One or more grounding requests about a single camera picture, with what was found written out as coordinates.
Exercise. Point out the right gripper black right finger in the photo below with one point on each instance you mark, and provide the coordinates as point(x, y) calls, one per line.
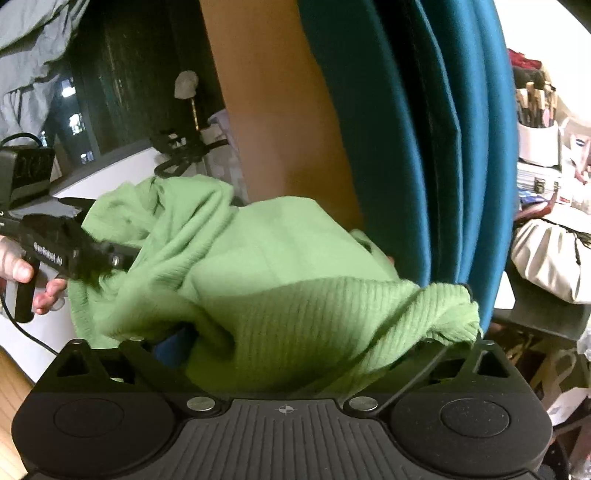
point(400, 378)

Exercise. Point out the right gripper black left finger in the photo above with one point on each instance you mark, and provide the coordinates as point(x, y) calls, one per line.
point(174, 386)

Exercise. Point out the green knit sweater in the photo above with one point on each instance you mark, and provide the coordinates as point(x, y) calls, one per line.
point(283, 300)

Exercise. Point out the person's left hand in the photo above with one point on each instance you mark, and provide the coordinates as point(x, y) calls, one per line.
point(15, 268)

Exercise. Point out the beige ruched pouch bag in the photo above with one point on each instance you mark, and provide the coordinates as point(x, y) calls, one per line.
point(554, 258)

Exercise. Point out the yellow wardrobe panel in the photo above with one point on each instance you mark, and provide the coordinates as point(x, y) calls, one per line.
point(279, 107)

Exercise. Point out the white brush holder cup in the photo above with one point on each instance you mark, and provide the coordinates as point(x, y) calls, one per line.
point(539, 146)

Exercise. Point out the teal curtain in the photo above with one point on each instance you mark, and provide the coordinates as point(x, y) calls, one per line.
point(424, 95)

